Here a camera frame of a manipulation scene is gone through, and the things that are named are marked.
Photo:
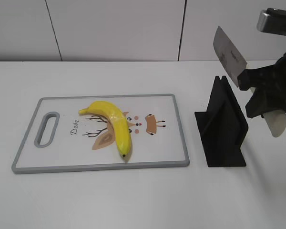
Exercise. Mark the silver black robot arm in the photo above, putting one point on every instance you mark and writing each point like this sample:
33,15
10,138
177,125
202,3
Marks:
272,21

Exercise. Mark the yellow plastic banana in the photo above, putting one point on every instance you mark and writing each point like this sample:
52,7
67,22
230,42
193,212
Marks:
117,120

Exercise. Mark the black knife stand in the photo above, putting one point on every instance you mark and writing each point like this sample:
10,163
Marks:
222,127

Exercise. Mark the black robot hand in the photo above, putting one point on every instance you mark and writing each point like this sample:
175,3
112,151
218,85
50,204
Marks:
270,88

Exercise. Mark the white grey-rimmed cutting board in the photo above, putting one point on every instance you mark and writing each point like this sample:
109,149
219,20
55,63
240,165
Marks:
59,139

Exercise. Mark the white-handled kitchen knife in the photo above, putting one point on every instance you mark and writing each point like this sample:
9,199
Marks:
234,63

